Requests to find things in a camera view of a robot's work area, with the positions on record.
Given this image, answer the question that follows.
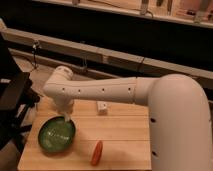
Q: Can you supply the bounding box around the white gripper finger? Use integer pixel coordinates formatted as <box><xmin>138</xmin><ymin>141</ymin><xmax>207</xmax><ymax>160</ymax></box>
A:
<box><xmin>63</xmin><ymin>113</ymin><xmax>71</xmax><ymax>121</ymax></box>

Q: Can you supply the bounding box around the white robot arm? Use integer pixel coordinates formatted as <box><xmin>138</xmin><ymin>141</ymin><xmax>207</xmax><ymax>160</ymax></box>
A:
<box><xmin>43</xmin><ymin>66</ymin><xmax>213</xmax><ymax>171</ymax></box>

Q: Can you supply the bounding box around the green ceramic bowl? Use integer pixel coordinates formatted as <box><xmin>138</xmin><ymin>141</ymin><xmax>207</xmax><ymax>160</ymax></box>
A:
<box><xmin>38</xmin><ymin>116</ymin><xmax>76</xmax><ymax>153</ymax></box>

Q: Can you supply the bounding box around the orange carrot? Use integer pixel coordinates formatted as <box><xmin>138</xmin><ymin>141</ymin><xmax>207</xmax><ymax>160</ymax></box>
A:
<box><xmin>91</xmin><ymin>141</ymin><xmax>103</xmax><ymax>166</ymax></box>

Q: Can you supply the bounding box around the black hanging cable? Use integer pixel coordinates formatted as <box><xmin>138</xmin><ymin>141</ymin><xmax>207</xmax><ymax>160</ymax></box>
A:
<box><xmin>30</xmin><ymin>39</ymin><xmax>41</xmax><ymax>72</ymax></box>

